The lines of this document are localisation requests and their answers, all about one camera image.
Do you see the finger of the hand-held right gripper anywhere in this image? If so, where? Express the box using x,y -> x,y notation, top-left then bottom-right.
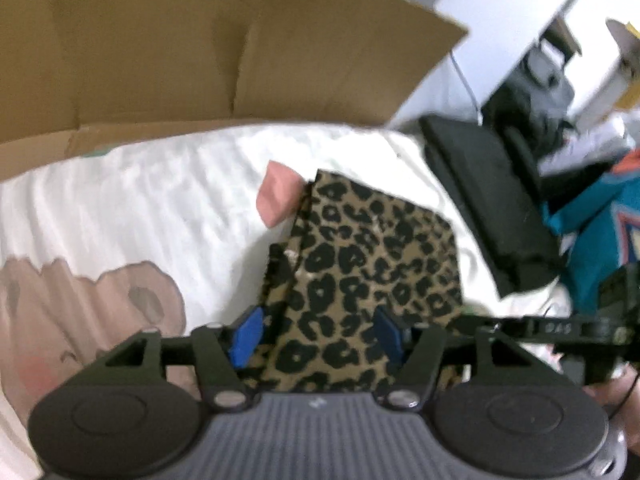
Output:
462,315 -> 601,341

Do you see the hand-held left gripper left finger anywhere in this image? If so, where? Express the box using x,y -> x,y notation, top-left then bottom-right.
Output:
97,306 -> 264,411

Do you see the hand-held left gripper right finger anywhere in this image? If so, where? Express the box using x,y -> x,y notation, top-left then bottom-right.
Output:
372,305 -> 536,408

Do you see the leopard print garment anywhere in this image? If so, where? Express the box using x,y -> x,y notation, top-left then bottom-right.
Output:
260,170 -> 463,393

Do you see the teal patterned cloth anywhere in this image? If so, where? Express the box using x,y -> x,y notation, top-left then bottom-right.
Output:
540,150 -> 640,311

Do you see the black folded garment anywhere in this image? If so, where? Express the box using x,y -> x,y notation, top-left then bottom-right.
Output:
419,115 -> 566,297

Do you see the cream printed bedsheet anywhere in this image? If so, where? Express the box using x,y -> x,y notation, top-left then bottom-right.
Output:
0,122 -> 576,480

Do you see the black crumpled garment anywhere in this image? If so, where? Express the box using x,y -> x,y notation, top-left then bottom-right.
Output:
482,52 -> 576,136

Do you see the round gold rimmed stool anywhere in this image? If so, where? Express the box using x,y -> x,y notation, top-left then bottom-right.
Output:
604,17 -> 640,111

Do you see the large brown cardboard sheet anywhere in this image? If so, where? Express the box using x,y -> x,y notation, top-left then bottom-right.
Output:
0,0 -> 471,181

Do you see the white cable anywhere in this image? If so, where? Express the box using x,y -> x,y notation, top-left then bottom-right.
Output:
450,50 -> 483,113

